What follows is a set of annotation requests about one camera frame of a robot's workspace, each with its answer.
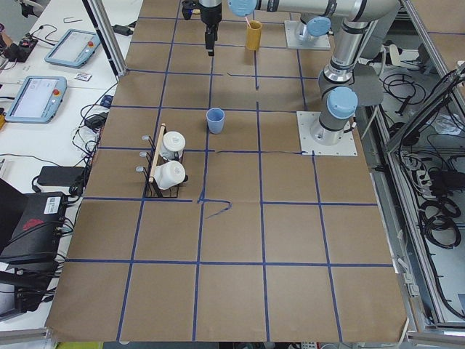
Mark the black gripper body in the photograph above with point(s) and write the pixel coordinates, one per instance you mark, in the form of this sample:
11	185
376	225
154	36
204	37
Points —
209	16

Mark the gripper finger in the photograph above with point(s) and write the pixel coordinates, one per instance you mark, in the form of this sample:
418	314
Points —
210	37

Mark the blue plastic cup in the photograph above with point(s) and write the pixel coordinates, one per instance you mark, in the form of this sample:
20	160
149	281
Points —
215	118

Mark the bamboo chopstick holder cup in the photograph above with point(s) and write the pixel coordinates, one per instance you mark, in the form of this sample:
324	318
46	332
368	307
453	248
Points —
253	35

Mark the white mug far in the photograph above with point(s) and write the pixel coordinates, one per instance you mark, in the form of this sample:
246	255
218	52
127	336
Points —
173	144

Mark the white mug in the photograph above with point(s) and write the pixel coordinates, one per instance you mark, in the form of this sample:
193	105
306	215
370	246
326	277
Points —
170	174
173	144

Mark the teach pendant far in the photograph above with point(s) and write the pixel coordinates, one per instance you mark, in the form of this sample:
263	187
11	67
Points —
74	48

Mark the teach pendant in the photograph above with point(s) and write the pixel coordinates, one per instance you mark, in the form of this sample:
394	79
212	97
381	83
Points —
38	100
74	48

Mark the white mug near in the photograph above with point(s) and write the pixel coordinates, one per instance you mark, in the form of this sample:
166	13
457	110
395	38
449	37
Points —
170	174

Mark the teach pendant near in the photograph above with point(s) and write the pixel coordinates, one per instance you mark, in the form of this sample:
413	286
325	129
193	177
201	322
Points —
38	100

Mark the black power adapter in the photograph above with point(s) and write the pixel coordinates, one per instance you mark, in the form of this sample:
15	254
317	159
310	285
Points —
60	176

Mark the black computer box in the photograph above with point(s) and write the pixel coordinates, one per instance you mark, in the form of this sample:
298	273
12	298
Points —
29	224

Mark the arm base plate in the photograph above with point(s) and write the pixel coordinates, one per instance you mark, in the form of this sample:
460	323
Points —
293	42
318	141

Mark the aluminium frame post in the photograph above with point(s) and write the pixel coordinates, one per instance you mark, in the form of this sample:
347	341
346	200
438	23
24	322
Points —
101	23

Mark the black wire mug rack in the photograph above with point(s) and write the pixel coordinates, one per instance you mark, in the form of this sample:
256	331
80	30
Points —
154	159

